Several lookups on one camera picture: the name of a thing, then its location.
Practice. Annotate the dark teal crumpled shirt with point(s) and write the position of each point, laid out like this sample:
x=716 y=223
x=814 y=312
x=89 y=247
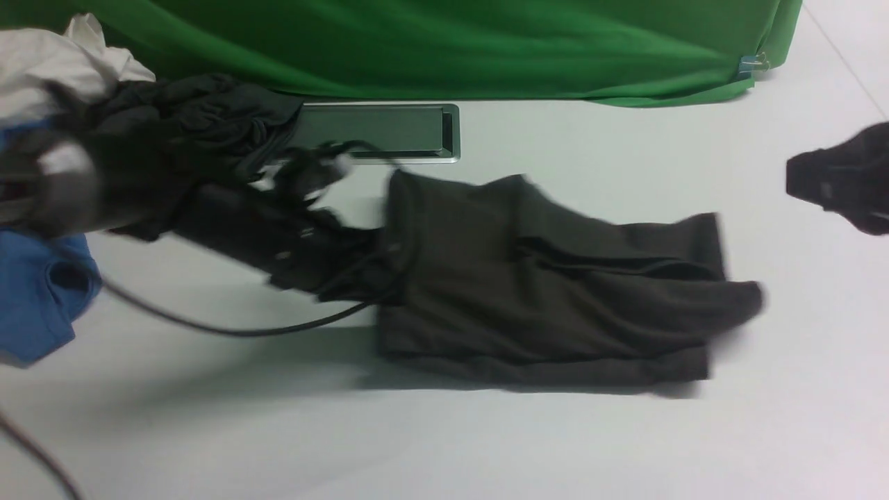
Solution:
x=244 y=124

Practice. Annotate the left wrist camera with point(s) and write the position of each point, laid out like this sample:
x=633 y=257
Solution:
x=303 y=176

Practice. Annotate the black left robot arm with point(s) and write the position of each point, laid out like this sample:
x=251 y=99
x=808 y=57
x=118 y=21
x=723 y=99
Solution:
x=148 y=189

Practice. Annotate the white crumpled shirt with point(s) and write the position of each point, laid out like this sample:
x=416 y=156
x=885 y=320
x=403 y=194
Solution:
x=79 y=58

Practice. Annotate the dark gray long-sleeve shirt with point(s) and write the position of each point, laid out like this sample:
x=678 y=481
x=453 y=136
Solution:
x=503 y=286

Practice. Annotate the green backdrop cloth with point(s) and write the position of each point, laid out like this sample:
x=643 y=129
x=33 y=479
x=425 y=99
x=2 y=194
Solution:
x=630 y=54

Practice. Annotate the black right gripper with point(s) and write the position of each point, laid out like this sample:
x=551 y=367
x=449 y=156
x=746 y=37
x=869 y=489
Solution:
x=850 y=179

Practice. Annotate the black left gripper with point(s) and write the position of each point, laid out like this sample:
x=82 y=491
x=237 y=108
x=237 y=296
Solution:
x=333 y=261

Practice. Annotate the blue t-shirt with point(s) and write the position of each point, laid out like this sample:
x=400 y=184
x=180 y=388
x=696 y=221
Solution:
x=48 y=276

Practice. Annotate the blue binder clip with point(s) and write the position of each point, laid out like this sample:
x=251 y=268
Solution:
x=751 y=65

